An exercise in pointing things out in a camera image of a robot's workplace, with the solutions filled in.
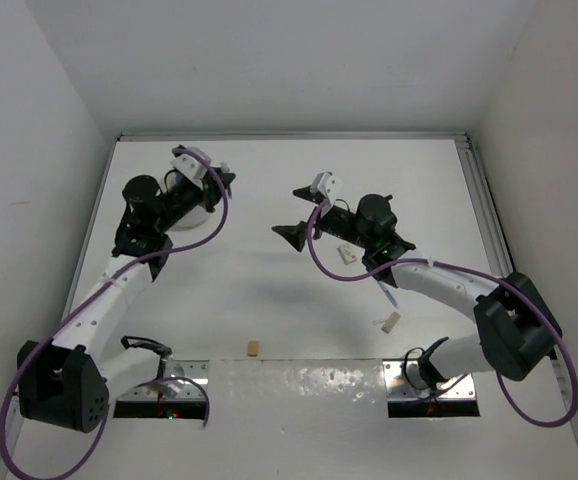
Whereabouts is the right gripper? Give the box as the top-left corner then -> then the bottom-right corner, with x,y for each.
273,185 -> 374,251

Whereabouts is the beige eraser block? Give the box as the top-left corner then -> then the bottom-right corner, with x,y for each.
381,312 -> 401,334

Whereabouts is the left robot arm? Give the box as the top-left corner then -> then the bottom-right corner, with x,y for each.
17,167 -> 236,433

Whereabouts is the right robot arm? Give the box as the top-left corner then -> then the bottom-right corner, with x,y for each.
272,194 -> 562,390

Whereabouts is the white round divided container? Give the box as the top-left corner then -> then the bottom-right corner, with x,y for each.
168,172 -> 220,231

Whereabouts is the staples box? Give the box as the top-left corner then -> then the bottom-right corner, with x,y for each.
337,244 -> 358,265

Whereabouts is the blue ballpoint pen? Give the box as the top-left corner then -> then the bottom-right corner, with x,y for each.
377,281 -> 399,309

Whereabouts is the small yellow eraser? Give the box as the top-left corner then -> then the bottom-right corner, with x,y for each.
247,340 -> 260,357

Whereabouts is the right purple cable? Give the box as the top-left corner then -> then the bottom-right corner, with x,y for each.
308,204 -> 578,427

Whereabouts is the purple cable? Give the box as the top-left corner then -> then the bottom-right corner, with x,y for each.
308,204 -> 578,427
0,145 -> 231,480

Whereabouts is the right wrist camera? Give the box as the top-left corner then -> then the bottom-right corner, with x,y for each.
310,171 -> 342,216

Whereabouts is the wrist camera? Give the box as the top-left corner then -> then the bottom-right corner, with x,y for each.
171,146 -> 212,189
310,171 -> 342,216

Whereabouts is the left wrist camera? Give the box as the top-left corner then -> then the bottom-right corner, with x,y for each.
171,146 -> 212,189

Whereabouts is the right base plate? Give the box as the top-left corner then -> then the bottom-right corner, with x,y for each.
383,359 -> 479,401

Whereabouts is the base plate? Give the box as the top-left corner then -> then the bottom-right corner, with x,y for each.
119,360 -> 209,402
383,359 -> 479,401

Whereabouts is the left base plate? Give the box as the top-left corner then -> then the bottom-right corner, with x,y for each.
119,360 -> 209,402

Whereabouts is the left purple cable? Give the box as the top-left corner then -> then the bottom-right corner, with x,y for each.
0,145 -> 231,480

